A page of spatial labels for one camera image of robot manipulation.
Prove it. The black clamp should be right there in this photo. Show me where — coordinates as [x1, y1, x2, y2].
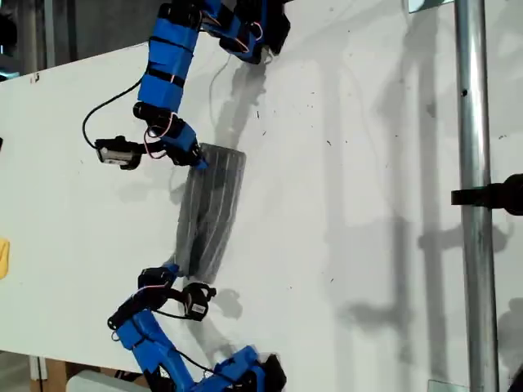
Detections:
[450, 173, 523, 217]

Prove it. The grey striped towel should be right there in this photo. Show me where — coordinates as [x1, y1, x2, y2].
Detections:
[173, 142, 248, 284]

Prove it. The black round object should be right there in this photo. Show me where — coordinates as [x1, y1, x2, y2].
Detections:
[0, 10, 20, 52]

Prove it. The steel post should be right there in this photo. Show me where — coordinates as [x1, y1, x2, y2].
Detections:
[453, 0, 500, 392]

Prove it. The grey and black camera box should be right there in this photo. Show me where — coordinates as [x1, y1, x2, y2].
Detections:
[94, 136, 142, 172]

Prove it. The white box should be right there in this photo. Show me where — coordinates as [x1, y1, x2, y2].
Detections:
[65, 369, 152, 392]

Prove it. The grey metal bar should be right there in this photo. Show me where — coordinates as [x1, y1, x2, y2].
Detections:
[42, 0, 56, 69]

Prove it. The metal plate bracket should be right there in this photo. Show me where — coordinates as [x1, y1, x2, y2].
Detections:
[402, 0, 455, 14]

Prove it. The black camera cable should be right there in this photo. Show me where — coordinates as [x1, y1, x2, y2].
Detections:
[154, 309, 216, 373]
[81, 78, 143, 148]

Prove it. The wooden table support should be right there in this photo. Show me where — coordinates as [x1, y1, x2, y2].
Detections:
[29, 355, 69, 383]

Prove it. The yellow object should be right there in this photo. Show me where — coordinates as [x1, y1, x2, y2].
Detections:
[0, 237, 11, 281]

